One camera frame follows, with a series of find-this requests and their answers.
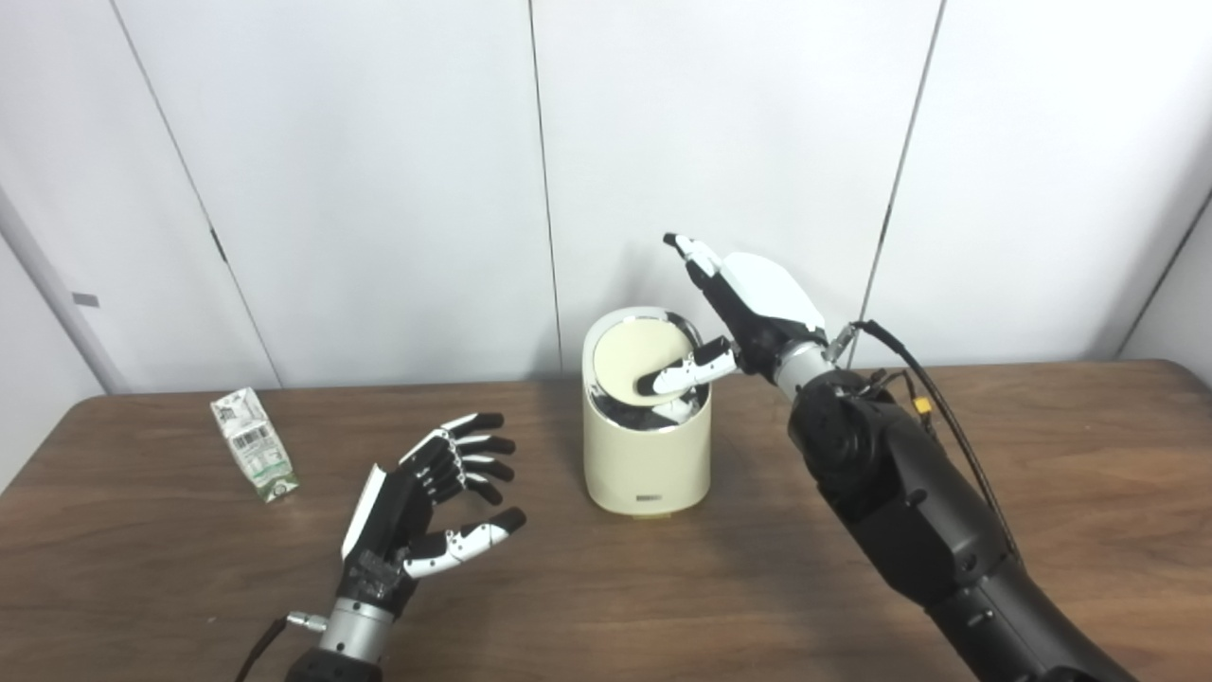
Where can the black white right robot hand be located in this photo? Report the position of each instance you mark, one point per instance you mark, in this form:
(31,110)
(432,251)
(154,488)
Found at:
(757,303)

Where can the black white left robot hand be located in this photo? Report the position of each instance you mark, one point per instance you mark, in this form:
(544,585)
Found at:
(393,521)

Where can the round cream bin lid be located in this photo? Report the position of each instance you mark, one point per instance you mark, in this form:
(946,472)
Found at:
(634,355)

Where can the white green milk carton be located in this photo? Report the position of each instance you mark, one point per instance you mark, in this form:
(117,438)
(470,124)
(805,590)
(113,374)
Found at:
(254,445)

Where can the cream-colored cylindrical bin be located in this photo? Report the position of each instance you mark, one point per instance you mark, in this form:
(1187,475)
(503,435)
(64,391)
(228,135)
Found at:
(647,464)

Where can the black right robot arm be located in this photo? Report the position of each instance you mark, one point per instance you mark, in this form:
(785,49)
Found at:
(909,493)

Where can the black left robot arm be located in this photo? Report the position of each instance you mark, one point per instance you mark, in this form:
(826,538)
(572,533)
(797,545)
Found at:
(352,639)

